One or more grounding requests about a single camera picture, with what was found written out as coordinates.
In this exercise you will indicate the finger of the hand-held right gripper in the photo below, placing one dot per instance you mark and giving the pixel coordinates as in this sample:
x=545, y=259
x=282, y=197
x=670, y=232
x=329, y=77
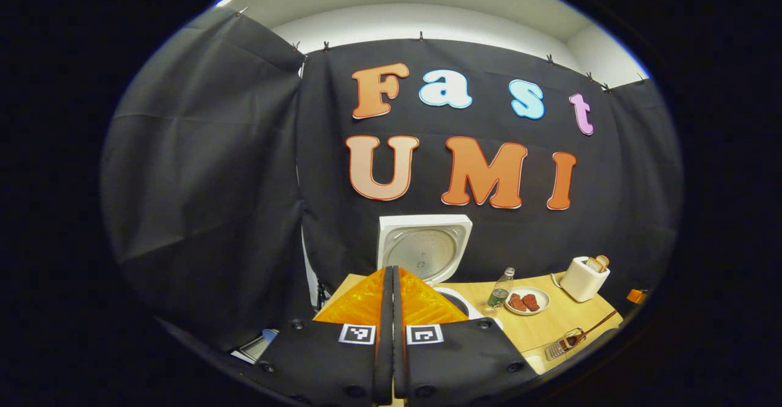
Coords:
x=636, y=296

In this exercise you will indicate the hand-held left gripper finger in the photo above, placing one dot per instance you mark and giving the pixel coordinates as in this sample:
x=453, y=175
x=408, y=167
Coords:
x=400, y=346
x=385, y=346

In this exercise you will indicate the brown wooden spoon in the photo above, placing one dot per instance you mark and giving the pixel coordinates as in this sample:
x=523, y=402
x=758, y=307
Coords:
x=592, y=327

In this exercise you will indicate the white rice cooker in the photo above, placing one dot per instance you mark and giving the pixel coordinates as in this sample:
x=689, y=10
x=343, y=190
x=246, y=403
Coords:
x=424, y=248

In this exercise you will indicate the toasted bread slice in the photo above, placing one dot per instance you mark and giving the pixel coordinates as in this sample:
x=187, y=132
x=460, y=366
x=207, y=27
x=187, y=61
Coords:
x=603, y=261
x=591, y=265

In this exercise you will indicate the white toaster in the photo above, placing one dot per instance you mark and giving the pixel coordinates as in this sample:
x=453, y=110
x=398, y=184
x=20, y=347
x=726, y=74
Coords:
x=580, y=282

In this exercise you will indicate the white round plate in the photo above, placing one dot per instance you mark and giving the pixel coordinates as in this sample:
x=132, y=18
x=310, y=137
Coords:
x=540, y=294

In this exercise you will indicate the red meat piece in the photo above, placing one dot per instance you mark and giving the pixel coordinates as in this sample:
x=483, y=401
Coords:
x=517, y=302
x=531, y=301

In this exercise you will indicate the glass bottle green label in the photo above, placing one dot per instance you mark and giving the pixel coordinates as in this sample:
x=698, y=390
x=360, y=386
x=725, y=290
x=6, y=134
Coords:
x=500, y=294

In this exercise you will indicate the clear plastic tray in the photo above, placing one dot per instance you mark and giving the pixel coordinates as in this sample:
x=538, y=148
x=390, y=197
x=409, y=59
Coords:
x=537, y=361

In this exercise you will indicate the white blue device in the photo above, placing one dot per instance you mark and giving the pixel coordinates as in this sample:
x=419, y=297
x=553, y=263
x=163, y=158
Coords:
x=253, y=347

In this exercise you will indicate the black backdrop cloth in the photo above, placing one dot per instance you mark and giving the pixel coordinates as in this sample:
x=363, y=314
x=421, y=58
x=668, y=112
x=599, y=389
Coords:
x=214, y=181

